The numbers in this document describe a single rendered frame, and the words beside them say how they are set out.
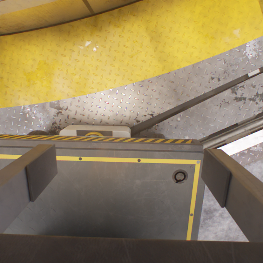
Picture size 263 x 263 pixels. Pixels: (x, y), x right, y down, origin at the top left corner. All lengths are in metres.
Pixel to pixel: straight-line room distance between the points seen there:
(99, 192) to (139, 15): 0.64
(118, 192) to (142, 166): 0.11
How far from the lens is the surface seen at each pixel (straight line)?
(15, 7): 0.65
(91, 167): 0.55
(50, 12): 0.77
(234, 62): 0.89
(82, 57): 0.83
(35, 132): 0.81
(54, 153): 0.17
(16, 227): 0.74
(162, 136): 0.73
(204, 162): 0.16
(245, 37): 0.92
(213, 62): 0.86
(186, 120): 0.85
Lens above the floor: 0.80
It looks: 75 degrees down
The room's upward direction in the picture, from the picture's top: 176 degrees counter-clockwise
